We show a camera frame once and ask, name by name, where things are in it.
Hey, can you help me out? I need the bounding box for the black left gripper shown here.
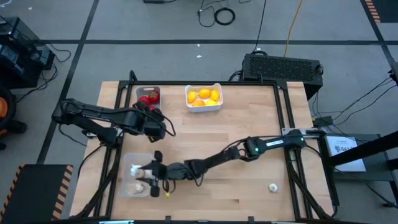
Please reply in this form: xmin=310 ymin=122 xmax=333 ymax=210
xmin=133 ymin=105 xmax=167 ymax=142

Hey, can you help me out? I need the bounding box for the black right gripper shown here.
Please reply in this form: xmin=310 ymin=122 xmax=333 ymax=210
xmin=136 ymin=151 xmax=187 ymax=197

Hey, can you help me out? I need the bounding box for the clear plastic basket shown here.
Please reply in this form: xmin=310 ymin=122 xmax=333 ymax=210
xmin=119 ymin=152 xmax=155 ymax=198

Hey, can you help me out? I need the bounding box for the grey plastic basket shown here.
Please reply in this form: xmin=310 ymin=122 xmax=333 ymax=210
xmin=135 ymin=86 xmax=162 ymax=113

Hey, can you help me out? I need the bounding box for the white plastic basket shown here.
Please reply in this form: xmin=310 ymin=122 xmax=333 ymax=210
xmin=184 ymin=82 xmax=224 ymax=113

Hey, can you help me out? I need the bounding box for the black hazard striped floor mat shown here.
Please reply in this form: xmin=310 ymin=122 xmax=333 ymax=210
xmin=0 ymin=164 xmax=75 ymax=224
xmin=363 ymin=0 xmax=398 ymax=24

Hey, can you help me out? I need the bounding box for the black perforated computer case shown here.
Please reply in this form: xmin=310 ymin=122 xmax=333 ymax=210
xmin=241 ymin=53 xmax=324 ymax=100

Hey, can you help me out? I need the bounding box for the black equipment cart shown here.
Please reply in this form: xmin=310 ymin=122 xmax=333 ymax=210
xmin=0 ymin=16 xmax=56 ymax=90

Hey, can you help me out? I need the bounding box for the orange black round object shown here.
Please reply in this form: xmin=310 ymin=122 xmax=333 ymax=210
xmin=0 ymin=85 xmax=18 ymax=139

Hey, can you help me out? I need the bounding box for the white printed paper sheet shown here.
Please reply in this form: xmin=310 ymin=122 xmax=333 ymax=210
xmin=326 ymin=135 xmax=367 ymax=173

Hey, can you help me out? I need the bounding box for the black diagonal support beam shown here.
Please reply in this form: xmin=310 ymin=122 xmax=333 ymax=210
xmin=325 ymin=130 xmax=398 ymax=167

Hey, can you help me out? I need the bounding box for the black side table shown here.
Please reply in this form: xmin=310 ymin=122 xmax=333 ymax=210
xmin=317 ymin=133 xmax=398 ymax=184

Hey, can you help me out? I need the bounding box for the coiled black cable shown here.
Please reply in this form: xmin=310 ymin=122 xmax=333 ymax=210
xmin=197 ymin=0 xmax=236 ymax=28

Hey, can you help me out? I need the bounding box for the black hanging cable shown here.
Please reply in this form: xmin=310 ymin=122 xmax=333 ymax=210
xmin=252 ymin=0 xmax=267 ymax=54

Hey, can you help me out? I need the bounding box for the yellow hanging cable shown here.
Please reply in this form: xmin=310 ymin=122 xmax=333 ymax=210
xmin=283 ymin=0 xmax=304 ymax=58

